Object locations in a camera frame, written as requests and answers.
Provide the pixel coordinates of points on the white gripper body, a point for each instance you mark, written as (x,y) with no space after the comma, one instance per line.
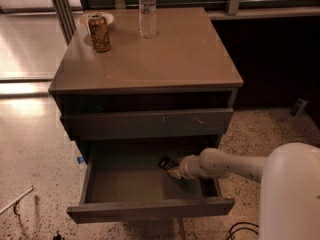
(185,167)

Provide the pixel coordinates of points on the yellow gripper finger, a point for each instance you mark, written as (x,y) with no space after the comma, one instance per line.
(175,173)

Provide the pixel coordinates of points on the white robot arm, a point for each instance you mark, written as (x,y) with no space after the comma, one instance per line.
(289,178)

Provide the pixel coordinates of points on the closed upper drawer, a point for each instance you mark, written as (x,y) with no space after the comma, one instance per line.
(147,124)

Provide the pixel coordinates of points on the open middle drawer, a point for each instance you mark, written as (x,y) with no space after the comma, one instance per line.
(123,182)

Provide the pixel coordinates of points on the grey drawer cabinet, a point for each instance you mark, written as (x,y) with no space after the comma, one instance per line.
(184,67)

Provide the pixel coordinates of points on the blue tape piece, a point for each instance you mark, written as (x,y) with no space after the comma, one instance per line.
(80,160)

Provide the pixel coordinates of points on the white metal rod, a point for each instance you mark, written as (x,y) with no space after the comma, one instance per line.
(16,200)

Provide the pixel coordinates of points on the gold beverage can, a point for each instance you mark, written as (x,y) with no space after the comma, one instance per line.
(99,32)

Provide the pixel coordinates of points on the clear plastic water bottle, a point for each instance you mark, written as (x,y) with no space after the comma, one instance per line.
(147,18)

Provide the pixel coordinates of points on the white small plate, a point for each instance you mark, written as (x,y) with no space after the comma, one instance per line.
(84,18)

